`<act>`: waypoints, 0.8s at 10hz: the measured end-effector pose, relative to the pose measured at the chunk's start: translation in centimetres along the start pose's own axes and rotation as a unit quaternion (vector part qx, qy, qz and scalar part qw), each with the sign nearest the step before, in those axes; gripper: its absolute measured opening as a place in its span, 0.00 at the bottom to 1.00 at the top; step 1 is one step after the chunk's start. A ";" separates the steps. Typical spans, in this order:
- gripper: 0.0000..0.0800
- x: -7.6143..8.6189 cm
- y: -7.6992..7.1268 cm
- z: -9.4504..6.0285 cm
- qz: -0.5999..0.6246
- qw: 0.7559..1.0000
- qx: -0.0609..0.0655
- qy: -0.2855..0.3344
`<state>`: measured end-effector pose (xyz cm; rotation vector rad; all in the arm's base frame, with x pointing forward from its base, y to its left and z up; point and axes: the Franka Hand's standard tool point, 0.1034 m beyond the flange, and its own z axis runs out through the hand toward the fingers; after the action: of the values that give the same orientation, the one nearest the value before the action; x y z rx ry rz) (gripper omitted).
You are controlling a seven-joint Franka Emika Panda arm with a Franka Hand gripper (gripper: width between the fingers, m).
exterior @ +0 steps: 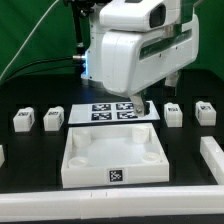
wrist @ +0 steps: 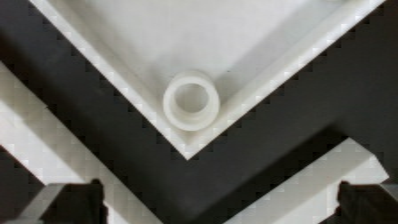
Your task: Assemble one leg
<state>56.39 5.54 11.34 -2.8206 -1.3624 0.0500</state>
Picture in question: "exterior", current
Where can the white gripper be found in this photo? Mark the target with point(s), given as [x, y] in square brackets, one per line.
[133, 61]

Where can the white square table top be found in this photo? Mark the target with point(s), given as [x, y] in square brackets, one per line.
[113, 155]

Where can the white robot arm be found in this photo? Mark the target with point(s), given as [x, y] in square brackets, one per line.
[140, 16]

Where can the white marker sheet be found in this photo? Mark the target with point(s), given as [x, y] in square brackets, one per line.
[108, 112]

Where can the white left block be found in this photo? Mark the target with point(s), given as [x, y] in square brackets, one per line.
[2, 157]

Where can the white right rail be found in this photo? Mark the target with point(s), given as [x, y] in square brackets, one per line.
[214, 157]

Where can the white rail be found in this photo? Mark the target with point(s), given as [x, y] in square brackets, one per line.
[112, 203]
[214, 157]

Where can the white front rail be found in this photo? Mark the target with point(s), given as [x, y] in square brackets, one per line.
[112, 203]

